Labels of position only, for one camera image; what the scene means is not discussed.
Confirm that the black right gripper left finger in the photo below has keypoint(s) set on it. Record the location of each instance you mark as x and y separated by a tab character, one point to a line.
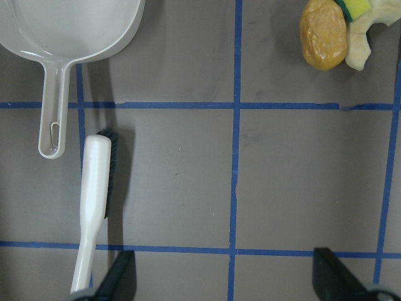
120	282

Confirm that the pale curved foam piece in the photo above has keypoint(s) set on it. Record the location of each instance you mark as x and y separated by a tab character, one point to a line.
358	49

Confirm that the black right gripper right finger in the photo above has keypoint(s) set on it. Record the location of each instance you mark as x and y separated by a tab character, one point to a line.
333	281

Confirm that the white hand brush black bristles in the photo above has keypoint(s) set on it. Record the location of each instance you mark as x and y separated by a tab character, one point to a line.
98	167

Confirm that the beige plastic dustpan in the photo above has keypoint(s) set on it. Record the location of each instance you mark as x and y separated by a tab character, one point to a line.
59	35

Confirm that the yellow green sponge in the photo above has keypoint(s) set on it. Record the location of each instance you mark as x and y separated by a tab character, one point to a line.
353	9

